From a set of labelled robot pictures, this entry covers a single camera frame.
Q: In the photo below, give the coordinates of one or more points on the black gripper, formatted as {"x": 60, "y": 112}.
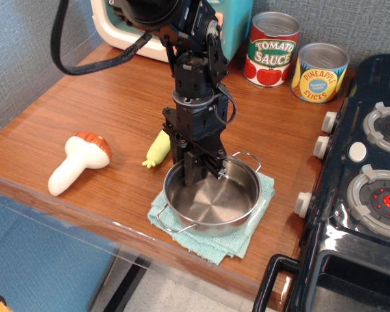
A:
{"x": 194, "y": 127}

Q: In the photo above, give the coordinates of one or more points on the stainless steel pot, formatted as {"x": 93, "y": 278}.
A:
{"x": 212, "y": 207}

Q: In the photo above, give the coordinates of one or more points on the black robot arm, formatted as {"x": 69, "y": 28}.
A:
{"x": 190, "y": 33}

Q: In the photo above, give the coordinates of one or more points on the teal toy microwave oven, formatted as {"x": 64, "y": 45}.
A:
{"x": 234, "y": 17}

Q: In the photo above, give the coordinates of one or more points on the light blue folded cloth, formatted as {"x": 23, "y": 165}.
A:
{"x": 215, "y": 249}

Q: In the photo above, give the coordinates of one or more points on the white brown toy mushroom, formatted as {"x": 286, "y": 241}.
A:
{"x": 84, "y": 150}

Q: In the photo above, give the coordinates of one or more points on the tomato sauce can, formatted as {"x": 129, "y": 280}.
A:
{"x": 273, "y": 40}

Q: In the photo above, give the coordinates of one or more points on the pineapple slices can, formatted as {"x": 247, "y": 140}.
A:
{"x": 320, "y": 70}

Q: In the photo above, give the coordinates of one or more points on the black toy stove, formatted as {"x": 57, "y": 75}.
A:
{"x": 344, "y": 264}

